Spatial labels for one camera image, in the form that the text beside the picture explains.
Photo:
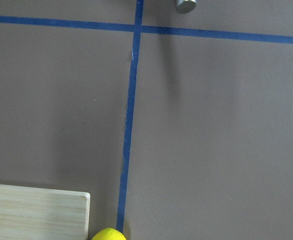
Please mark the light wooden cutting board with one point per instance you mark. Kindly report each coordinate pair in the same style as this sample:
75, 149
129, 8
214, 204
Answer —
30, 213

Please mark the metal cylinder post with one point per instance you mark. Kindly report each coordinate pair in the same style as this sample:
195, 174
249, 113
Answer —
185, 6

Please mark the yellow lemon near board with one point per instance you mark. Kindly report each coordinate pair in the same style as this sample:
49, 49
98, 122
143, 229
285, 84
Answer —
109, 234

